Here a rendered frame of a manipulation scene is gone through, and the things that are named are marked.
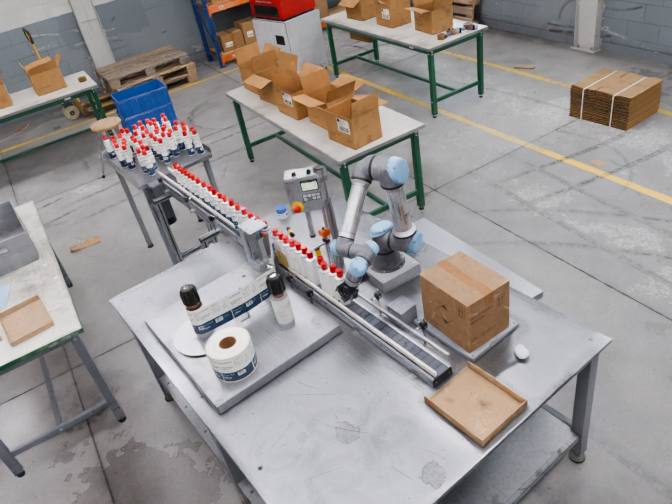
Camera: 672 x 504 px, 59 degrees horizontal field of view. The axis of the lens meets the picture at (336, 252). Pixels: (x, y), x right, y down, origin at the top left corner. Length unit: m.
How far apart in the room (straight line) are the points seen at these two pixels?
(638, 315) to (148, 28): 8.28
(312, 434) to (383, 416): 0.29
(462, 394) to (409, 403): 0.22
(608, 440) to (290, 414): 1.71
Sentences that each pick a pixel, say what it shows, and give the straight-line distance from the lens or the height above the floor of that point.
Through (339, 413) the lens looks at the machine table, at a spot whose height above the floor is 0.83.
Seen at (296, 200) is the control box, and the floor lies 1.36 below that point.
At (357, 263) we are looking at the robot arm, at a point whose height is 1.24.
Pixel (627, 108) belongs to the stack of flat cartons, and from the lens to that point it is 6.20.
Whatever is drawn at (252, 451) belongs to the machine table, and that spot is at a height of 0.83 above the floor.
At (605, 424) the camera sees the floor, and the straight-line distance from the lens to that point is 3.53.
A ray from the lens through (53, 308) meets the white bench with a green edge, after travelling 3.77.
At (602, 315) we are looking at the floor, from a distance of 4.11.
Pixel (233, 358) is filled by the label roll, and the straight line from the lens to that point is 2.58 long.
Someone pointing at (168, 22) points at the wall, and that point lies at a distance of 10.33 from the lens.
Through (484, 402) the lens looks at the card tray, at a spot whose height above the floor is 0.83.
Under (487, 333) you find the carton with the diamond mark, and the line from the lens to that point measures 2.64.
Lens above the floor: 2.76
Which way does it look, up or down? 35 degrees down
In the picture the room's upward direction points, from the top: 12 degrees counter-clockwise
